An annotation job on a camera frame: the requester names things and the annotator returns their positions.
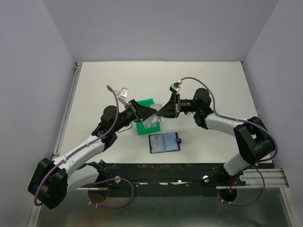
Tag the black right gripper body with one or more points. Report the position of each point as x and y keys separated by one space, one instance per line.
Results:
x=177 y=103

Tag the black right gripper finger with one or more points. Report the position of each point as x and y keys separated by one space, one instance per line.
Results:
x=168 y=116
x=169 y=108

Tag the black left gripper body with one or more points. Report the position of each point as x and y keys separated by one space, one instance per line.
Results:
x=134 y=110

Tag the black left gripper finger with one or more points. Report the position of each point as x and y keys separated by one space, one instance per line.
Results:
x=146 y=112
x=143 y=106

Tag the green plastic bin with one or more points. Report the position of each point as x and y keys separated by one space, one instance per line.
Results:
x=141 y=130

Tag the blue leather card holder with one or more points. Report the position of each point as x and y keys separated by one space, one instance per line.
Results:
x=171 y=142

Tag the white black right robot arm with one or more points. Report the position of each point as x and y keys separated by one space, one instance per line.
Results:
x=253 y=141

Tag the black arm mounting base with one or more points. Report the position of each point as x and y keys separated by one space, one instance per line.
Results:
x=162 y=180

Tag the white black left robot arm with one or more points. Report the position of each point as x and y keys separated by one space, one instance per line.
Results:
x=49 y=183

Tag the aluminium table edge rail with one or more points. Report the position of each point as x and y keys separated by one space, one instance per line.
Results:
x=58 y=145

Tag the aluminium front frame rail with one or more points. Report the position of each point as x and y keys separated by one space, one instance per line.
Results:
x=34 y=216

